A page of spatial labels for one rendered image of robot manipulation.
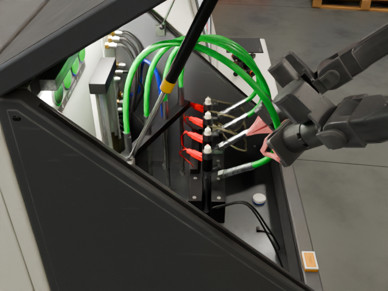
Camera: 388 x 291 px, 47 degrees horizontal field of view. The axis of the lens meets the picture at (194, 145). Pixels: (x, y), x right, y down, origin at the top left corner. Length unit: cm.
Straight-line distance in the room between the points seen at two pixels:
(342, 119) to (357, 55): 31
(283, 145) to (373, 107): 23
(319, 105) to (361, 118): 10
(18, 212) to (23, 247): 9
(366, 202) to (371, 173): 29
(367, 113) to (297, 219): 54
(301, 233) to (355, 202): 162
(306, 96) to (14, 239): 59
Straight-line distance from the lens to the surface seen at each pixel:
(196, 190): 120
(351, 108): 76
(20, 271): 98
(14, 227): 88
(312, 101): 78
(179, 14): 134
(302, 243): 114
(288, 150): 88
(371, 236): 259
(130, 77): 101
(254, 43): 206
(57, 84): 77
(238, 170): 101
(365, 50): 103
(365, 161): 310
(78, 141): 72
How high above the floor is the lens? 178
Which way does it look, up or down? 36 degrees down
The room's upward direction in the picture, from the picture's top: straight up
